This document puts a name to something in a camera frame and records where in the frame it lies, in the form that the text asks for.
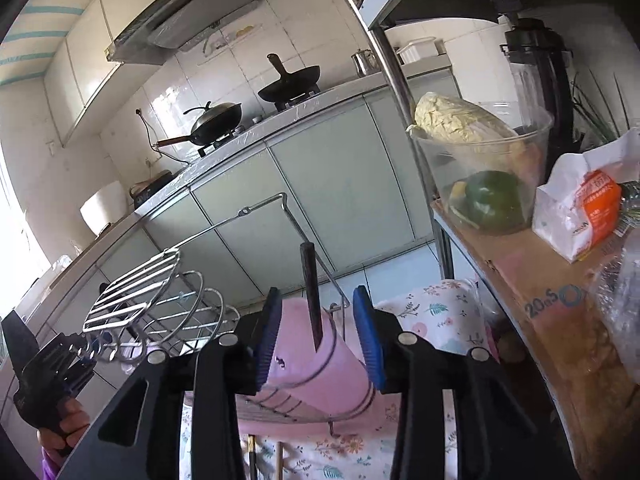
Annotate white rice cooker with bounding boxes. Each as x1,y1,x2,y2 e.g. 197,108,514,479
80,181,129,235

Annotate white orange tissue pack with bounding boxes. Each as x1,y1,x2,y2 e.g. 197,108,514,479
532,128,639,263

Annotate pink drip tray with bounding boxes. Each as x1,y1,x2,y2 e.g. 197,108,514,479
235,384,393,439

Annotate light wooden chopstick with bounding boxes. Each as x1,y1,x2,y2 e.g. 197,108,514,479
274,441,284,480

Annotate cardboard-lined metal shelf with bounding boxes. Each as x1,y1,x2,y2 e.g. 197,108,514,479
345,0,639,479

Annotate green onions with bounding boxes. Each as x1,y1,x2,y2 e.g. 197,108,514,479
570,70,639,145

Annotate napa cabbage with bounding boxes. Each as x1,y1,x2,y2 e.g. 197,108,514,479
407,92,522,146

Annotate dark brown gold-banded chopstick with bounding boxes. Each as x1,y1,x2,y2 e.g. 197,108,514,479
247,434,258,480

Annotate gas stove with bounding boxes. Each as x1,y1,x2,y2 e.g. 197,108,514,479
198,84,321,157

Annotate clear plastic container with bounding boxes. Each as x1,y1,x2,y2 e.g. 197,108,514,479
410,107,553,235

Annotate lower kitchen cabinets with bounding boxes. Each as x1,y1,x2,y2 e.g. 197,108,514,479
0,64,467,441

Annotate clear plastic bag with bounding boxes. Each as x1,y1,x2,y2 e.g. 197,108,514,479
588,230,639,408

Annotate metal kettle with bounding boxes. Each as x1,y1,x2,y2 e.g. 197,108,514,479
352,49,380,78

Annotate range hood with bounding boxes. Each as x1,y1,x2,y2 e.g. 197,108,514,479
106,0,260,66

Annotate black frying pan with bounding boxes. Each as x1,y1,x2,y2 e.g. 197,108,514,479
258,53,320,103

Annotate black blender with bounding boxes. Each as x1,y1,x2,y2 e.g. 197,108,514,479
492,0,580,174

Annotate green bell pepper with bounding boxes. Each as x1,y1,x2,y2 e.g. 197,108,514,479
448,170,525,234

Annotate floral white cloth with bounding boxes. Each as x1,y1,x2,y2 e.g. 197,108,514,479
191,286,499,479

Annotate upper wall cabinets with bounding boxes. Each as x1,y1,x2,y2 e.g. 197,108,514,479
43,0,163,146

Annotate dark black chopstick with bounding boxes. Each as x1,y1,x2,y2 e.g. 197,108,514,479
299,242,323,351

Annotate black wok with lid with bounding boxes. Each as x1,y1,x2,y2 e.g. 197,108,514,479
155,101,242,148

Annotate left hand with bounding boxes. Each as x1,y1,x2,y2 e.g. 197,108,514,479
37,399,91,466

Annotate purple sleeve forearm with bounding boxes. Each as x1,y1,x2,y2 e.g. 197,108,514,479
41,448,66,480

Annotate metal wire dish rack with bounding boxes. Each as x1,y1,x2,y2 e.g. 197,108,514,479
81,192,378,438

